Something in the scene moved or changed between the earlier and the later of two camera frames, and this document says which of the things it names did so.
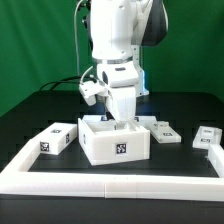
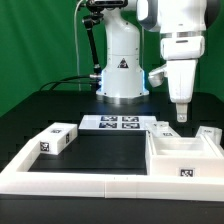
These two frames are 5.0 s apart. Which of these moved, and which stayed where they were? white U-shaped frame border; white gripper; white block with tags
Moved: white gripper
Stayed: white U-shaped frame border; white block with tags
